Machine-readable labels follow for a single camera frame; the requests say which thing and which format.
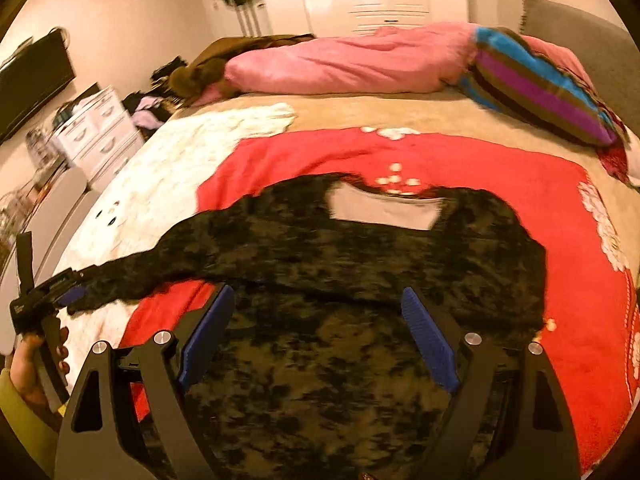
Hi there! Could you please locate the striped colourful pillow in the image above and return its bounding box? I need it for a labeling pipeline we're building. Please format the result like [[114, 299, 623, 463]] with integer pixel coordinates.
[[459, 26, 622, 148]]

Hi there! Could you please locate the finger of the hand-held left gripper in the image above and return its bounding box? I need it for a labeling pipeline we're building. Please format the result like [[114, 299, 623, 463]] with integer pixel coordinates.
[[52, 266, 101, 291], [54, 285, 88, 313]]

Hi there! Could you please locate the pink pillow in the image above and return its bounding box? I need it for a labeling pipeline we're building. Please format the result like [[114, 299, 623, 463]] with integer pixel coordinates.
[[192, 22, 598, 108]]

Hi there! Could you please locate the white drawer chest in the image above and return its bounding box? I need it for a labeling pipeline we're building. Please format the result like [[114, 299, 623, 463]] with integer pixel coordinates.
[[52, 85, 147, 187]]

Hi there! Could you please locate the person's left hand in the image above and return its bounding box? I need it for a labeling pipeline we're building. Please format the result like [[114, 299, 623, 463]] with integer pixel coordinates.
[[7, 326, 71, 408]]

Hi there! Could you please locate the white cabinet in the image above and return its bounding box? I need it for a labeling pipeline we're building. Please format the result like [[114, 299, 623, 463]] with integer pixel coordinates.
[[0, 164, 102, 351]]

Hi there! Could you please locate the person's left forearm yellow sleeve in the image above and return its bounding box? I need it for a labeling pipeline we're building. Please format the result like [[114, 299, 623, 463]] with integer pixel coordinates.
[[0, 367, 68, 478]]

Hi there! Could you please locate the red floral blanket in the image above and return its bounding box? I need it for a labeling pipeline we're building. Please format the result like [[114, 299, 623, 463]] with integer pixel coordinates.
[[50, 89, 640, 476]]

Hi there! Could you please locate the red patterned cloth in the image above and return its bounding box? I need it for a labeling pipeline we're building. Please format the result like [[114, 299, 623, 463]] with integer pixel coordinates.
[[597, 135, 640, 187]]

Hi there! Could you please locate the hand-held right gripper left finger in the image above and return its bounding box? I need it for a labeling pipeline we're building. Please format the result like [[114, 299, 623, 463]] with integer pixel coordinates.
[[54, 282, 237, 480]]

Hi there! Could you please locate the pile of clothes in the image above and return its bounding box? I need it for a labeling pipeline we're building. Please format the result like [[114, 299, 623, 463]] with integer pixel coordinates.
[[122, 55, 190, 132]]

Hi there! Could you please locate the black television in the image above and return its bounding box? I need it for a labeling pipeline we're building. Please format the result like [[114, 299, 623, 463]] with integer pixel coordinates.
[[0, 27, 77, 144]]

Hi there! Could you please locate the dark camouflage shirt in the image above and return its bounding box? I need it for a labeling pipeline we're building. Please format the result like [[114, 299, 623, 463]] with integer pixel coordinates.
[[65, 172, 548, 480]]

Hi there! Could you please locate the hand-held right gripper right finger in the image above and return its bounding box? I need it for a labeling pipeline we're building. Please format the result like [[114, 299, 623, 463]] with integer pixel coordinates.
[[401, 286, 583, 480]]

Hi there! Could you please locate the brown blanket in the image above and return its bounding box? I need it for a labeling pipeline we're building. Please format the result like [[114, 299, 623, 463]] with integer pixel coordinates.
[[167, 34, 317, 107]]

